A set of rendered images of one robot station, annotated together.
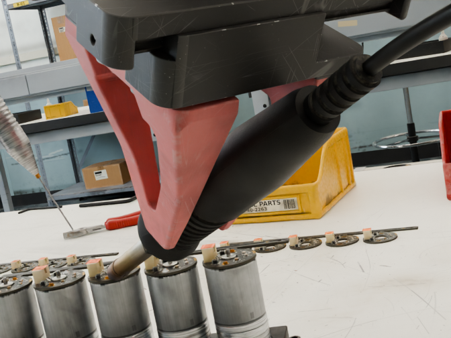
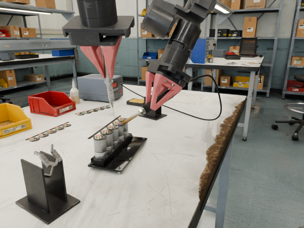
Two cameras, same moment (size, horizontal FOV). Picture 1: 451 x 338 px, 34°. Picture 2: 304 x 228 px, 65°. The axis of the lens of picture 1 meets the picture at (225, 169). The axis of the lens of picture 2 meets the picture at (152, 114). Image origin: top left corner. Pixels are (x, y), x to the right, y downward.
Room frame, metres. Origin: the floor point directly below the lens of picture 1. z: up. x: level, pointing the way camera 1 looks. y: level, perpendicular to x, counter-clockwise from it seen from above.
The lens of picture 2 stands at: (0.21, 0.53, 1.00)
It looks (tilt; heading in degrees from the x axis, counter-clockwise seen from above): 18 degrees down; 275
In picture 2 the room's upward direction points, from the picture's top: straight up
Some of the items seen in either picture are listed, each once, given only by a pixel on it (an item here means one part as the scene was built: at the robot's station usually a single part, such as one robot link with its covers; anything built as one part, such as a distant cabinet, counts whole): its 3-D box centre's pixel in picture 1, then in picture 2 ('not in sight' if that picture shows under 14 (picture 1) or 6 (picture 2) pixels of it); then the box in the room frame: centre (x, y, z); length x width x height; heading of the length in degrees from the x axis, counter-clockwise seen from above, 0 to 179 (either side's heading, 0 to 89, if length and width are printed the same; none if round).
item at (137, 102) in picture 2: not in sight; (138, 102); (0.34, -0.36, 0.76); 0.07 x 0.05 x 0.02; 156
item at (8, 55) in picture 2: not in sight; (6, 55); (2.15, -2.16, 0.80); 0.15 x 0.12 x 0.10; 178
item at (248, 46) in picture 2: not in sight; (251, 47); (-0.85, -2.92, 0.88); 0.30 x 0.23 x 0.25; 159
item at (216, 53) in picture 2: not in sight; (219, 53); (-0.42, -2.85, 0.80); 0.15 x 0.12 x 0.10; 153
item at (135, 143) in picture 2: not in sight; (121, 152); (0.31, 0.06, 0.76); 0.16 x 0.07 x 0.01; 78
